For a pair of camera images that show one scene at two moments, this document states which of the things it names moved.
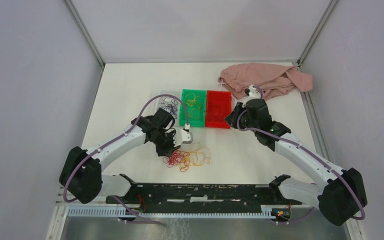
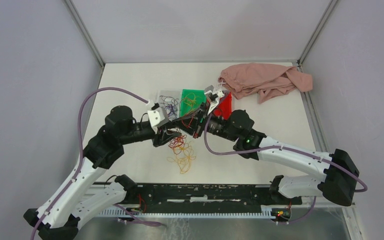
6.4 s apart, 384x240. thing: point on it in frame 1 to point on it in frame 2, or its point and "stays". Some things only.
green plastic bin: x=196 y=101 stays
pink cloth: x=272 y=79 stays
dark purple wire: x=170 y=105 stays
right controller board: x=281 y=214 stays
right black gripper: x=232 y=118 to x=190 y=125
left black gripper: x=168 y=151 to x=159 y=139
